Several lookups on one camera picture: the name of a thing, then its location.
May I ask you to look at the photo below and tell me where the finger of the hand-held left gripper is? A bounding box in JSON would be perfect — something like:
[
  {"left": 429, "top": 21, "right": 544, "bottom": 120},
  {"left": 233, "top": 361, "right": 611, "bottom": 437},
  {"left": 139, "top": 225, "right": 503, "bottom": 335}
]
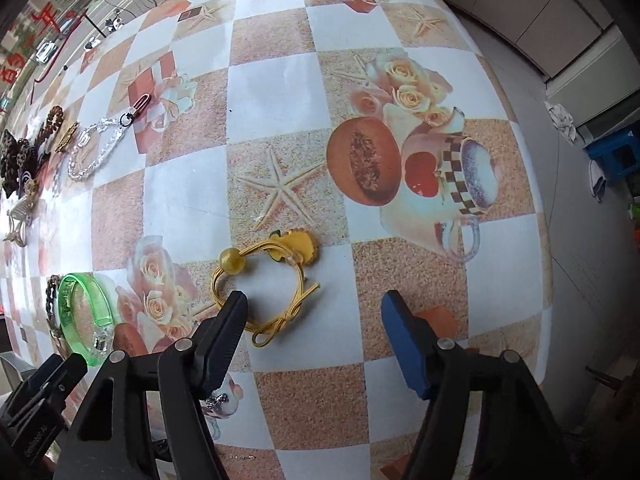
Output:
[{"left": 12, "top": 352, "right": 88, "bottom": 413}]

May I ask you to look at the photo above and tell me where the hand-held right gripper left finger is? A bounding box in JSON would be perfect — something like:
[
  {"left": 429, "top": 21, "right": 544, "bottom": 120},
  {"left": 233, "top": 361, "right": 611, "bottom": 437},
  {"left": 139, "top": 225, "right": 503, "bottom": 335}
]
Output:
[{"left": 55, "top": 290, "right": 248, "bottom": 480}]

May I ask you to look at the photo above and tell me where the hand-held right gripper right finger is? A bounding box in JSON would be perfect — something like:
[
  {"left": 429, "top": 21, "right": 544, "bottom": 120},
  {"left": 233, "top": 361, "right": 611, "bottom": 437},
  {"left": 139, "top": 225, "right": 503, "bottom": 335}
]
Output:
[{"left": 381, "top": 290, "right": 571, "bottom": 480}]

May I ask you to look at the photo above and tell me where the yellow beaded hair tie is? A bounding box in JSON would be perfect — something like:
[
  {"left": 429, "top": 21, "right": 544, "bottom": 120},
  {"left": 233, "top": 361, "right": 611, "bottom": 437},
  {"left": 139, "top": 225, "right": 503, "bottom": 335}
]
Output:
[{"left": 210, "top": 230, "right": 322, "bottom": 348}]

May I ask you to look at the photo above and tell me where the green translucent bracelet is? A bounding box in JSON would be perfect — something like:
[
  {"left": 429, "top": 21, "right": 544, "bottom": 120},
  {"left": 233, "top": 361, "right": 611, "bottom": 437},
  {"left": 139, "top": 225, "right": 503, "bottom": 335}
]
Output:
[{"left": 57, "top": 272, "right": 121, "bottom": 366}]

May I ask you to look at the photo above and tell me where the beige claw hair clip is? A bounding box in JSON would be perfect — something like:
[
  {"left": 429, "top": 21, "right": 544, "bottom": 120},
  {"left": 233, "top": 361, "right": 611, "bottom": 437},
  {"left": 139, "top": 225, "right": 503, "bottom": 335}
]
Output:
[{"left": 2, "top": 177, "right": 41, "bottom": 246}]

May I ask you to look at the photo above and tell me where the leopard print scrunchie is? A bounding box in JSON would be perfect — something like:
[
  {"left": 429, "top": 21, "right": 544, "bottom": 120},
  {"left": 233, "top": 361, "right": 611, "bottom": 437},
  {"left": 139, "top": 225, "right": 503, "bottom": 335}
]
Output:
[{"left": 0, "top": 127, "right": 41, "bottom": 196}]

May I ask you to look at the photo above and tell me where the gold metal hair clip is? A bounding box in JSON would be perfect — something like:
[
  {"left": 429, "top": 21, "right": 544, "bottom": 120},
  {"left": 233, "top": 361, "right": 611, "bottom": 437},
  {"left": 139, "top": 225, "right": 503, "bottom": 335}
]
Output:
[{"left": 55, "top": 122, "right": 81, "bottom": 153}]

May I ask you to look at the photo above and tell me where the printed checkered tablecloth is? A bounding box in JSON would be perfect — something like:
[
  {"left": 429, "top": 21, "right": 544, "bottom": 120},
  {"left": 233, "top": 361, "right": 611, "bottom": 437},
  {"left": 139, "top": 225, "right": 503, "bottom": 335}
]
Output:
[{"left": 0, "top": 0, "right": 556, "bottom": 480}]

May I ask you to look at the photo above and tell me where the white hanging cloth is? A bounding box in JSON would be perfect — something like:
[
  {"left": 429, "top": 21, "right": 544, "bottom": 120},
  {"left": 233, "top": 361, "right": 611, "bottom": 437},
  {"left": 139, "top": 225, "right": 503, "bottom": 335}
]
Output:
[{"left": 589, "top": 160, "right": 608, "bottom": 203}]

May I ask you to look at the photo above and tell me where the white crumpled cloth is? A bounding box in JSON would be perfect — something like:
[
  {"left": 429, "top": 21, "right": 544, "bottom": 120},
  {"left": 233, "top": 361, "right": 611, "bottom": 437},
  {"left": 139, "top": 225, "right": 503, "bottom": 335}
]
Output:
[{"left": 545, "top": 102, "right": 578, "bottom": 146}]

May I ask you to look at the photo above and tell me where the blue plastic stool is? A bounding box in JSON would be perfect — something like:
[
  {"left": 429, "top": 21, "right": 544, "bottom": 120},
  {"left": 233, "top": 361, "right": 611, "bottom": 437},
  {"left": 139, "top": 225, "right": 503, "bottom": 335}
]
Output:
[{"left": 585, "top": 130, "right": 640, "bottom": 181}]

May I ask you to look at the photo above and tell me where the brown braided hair tie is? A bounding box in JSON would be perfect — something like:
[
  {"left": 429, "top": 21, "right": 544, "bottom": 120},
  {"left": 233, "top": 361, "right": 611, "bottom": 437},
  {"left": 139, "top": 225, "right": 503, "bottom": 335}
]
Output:
[{"left": 45, "top": 275, "right": 63, "bottom": 333}]

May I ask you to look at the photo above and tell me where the clear chain with metal clasp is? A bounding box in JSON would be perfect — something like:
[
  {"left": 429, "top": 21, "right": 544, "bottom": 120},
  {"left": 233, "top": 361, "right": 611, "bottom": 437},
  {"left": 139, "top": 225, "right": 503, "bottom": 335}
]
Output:
[{"left": 67, "top": 92, "right": 151, "bottom": 183}]

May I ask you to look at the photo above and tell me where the brown beaded hair tie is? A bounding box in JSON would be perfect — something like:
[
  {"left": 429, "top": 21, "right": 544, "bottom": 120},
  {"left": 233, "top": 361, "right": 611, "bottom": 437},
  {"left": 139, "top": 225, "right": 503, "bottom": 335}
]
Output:
[{"left": 35, "top": 106, "right": 65, "bottom": 153}]

